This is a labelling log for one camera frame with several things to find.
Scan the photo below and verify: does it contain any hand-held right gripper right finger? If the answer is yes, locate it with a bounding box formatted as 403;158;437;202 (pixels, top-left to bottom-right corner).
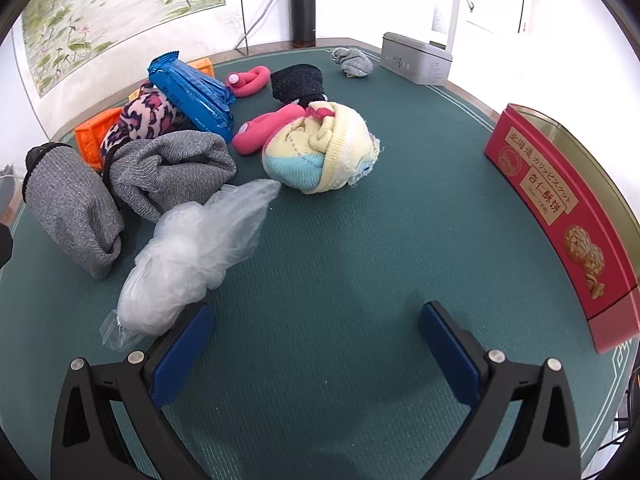
419;301;583;480

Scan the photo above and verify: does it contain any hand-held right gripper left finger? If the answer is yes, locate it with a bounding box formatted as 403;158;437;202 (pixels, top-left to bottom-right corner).
50;302;216;480

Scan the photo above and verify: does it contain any clear plastic bag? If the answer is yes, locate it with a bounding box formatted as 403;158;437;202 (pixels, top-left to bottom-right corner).
100;179;282;350

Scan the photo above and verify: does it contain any red tin container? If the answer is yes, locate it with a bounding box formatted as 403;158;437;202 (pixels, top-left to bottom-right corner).
483;103;640;356

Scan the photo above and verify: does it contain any pastel yellow sock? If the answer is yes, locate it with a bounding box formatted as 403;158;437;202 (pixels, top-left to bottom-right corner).
261;101;385;195

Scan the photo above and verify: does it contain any pink twisted toy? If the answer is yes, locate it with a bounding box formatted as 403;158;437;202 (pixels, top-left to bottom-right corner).
225;66;273;98
231;105;306;156

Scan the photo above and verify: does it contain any pink leopard print sock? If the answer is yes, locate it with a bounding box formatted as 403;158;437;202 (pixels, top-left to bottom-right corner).
99;81;193;161

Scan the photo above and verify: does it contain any navy sock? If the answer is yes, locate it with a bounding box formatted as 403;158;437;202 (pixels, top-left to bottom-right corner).
270;64;328;109

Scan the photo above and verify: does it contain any green table mat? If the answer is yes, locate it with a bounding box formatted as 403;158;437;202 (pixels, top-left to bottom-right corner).
0;46;636;480

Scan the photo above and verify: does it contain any grey tin box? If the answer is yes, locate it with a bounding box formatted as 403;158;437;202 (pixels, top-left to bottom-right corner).
379;31;454;86

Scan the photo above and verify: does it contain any small grey rolled sock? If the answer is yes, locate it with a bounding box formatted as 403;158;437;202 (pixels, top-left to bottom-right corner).
331;47;374;79

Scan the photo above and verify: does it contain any black thermos bottle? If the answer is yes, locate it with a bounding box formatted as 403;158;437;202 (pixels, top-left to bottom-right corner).
290;0;317;45

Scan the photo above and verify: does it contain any lotus painting wall scroll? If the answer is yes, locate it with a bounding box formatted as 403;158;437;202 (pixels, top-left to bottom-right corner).
12;0;249;143

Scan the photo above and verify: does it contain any grey cable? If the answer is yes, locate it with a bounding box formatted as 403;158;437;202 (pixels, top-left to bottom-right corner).
234;0;311;51

